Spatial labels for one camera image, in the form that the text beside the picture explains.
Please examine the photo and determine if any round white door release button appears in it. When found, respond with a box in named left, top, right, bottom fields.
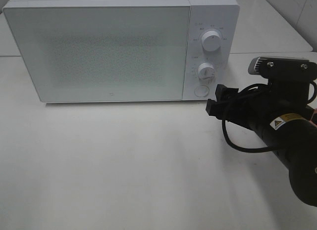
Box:
left=194, top=86, right=210, bottom=97

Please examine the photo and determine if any white lower microwave knob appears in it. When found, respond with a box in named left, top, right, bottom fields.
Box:
left=197, top=63, right=215, bottom=80

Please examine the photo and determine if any white microwave oven body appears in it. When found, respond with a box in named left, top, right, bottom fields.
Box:
left=2, top=0, right=240, bottom=103

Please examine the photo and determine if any white upper microwave knob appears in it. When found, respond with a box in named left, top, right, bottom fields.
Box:
left=201, top=29, right=222, bottom=52

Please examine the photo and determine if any white glass microwave door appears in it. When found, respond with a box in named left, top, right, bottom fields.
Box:
left=4, top=6, right=190, bottom=103

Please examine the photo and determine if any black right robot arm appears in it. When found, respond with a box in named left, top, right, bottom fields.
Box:
left=206, top=83, right=317, bottom=206

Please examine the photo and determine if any white microwave knob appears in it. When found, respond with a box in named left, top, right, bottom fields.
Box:
left=201, top=29, right=222, bottom=52
left=197, top=63, right=215, bottom=80

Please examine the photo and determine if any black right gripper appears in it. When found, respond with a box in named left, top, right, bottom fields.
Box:
left=206, top=84, right=280, bottom=131

